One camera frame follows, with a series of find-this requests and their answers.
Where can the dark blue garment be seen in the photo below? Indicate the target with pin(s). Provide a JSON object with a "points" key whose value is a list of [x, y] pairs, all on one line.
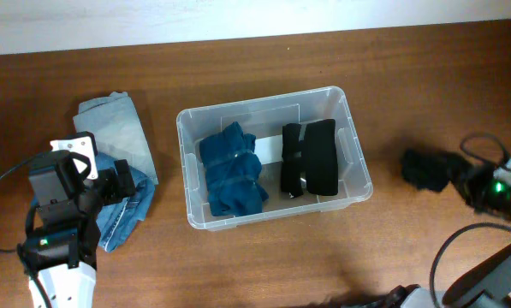
{"points": [[232, 170]]}

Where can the black garment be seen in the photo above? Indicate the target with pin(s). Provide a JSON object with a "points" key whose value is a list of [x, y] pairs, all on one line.
{"points": [[432, 170], [309, 159]]}

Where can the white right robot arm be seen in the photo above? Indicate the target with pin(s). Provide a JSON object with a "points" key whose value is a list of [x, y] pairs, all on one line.
{"points": [[486, 285]]}

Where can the blue denim jeans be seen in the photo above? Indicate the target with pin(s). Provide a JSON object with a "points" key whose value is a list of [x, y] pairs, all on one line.
{"points": [[117, 219]]}

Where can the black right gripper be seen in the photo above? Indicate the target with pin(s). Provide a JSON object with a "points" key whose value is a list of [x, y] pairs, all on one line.
{"points": [[471, 181]]}

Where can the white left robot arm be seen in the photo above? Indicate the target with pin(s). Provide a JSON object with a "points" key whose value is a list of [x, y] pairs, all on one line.
{"points": [[59, 254]]}

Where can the clear plastic storage container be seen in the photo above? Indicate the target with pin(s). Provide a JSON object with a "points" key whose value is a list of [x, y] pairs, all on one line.
{"points": [[264, 118]]}

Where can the light grey folded jeans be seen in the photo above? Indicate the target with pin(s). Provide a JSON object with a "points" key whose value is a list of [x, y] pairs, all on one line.
{"points": [[116, 126]]}

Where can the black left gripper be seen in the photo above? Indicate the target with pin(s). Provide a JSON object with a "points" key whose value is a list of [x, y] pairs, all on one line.
{"points": [[127, 186]]}

